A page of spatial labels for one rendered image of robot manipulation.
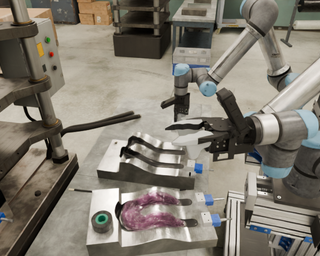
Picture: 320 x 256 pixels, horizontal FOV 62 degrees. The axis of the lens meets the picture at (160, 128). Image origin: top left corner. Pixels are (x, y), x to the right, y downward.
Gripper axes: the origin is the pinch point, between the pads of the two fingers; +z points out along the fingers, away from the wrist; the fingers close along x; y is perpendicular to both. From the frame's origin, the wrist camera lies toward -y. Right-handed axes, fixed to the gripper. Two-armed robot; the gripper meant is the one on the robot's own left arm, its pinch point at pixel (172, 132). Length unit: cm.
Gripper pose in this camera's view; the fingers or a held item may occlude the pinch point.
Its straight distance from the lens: 60.1
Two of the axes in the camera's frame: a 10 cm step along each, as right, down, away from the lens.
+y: 0.3, 8.9, 4.6
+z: -9.8, 1.1, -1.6
